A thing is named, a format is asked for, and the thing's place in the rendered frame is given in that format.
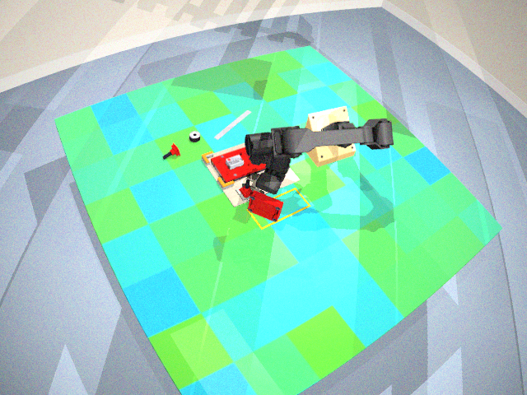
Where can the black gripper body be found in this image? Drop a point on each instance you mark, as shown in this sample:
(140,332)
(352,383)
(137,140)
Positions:
(270,182)

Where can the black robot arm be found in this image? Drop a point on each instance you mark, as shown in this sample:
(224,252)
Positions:
(291,142)

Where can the small black tyre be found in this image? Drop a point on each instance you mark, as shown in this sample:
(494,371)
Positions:
(194,136)

